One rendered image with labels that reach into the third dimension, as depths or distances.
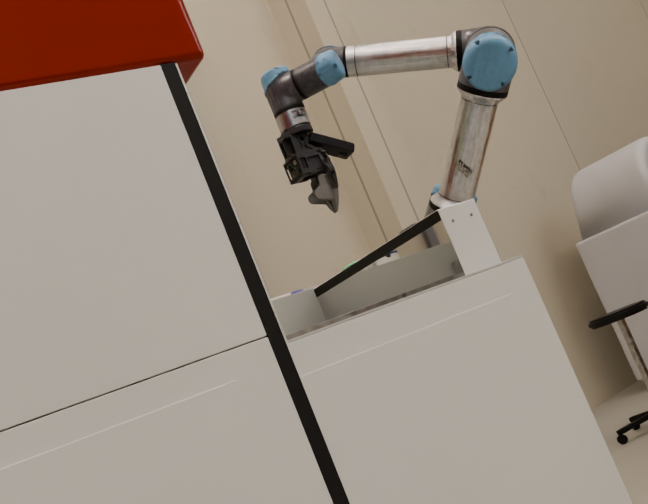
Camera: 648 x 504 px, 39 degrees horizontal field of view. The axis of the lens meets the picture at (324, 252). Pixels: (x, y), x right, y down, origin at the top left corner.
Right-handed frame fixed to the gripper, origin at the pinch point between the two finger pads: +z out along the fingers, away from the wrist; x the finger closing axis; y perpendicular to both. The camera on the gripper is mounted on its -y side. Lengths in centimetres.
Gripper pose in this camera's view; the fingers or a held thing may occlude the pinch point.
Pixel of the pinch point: (336, 206)
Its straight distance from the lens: 209.8
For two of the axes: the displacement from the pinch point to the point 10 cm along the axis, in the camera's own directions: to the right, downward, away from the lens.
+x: 4.4, -3.1, -8.4
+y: -8.2, 2.6, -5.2
